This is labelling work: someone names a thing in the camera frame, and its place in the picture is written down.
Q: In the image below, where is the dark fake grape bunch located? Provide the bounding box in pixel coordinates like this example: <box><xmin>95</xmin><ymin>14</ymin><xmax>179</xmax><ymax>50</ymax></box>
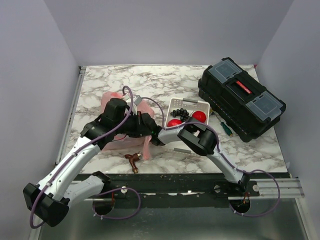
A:
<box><xmin>170</xmin><ymin>108</ymin><xmax>190</xmax><ymax>122</ymax></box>

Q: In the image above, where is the red fake pomegranate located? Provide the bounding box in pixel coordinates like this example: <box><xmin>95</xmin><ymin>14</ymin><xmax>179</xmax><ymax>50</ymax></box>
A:
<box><xmin>192</xmin><ymin>110</ymin><xmax>207</xmax><ymax>123</ymax></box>

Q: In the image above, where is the pink plastic bag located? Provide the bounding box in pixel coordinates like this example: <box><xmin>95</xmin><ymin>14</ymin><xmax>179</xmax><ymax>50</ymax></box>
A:
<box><xmin>100</xmin><ymin>91</ymin><xmax>155</xmax><ymax>160</ymax></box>

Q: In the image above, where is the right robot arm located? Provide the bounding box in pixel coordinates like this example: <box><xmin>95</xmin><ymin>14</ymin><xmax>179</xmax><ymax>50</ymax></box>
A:
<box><xmin>122</xmin><ymin>113</ymin><xmax>250</xmax><ymax>196</ymax></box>

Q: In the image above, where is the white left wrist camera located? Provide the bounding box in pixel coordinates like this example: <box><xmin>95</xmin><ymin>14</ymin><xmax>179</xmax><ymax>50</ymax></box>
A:
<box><xmin>123</xmin><ymin>95</ymin><xmax>142</xmax><ymax>114</ymax></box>

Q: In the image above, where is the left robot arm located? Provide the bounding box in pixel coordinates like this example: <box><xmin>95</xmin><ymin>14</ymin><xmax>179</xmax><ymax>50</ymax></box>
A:
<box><xmin>22</xmin><ymin>97</ymin><xmax>134</xmax><ymax>229</ymax></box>

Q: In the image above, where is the brown toy faucet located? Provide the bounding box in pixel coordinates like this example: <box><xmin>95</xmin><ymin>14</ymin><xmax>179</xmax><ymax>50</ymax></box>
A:
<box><xmin>124</xmin><ymin>152</ymin><xmax>142</xmax><ymax>174</ymax></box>

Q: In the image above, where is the green handled screwdriver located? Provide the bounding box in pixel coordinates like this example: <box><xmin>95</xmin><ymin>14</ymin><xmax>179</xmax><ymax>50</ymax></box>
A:
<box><xmin>209</xmin><ymin>108</ymin><xmax>233</xmax><ymax>137</ymax></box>

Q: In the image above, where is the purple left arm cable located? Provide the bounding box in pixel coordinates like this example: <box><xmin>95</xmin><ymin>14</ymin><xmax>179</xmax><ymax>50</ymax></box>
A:
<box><xmin>29</xmin><ymin>86</ymin><xmax>142</xmax><ymax>230</ymax></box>

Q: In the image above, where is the black plastic toolbox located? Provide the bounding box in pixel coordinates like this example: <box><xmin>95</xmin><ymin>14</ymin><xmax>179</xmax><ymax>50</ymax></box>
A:
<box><xmin>198</xmin><ymin>57</ymin><xmax>286</xmax><ymax>143</ymax></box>

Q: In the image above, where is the red fake apple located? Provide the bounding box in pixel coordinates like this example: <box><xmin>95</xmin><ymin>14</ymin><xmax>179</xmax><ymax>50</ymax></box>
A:
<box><xmin>167</xmin><ymin>118</ymin><xmax>183</xmax><ymax>127</ymax></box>

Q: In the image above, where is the white perforated plastic basket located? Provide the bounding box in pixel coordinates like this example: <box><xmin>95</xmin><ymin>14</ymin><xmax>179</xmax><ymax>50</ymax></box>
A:
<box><xmin>163</xmin><ymin>97</ymin><xmax>211</xmax><ymax>155</ymax></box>

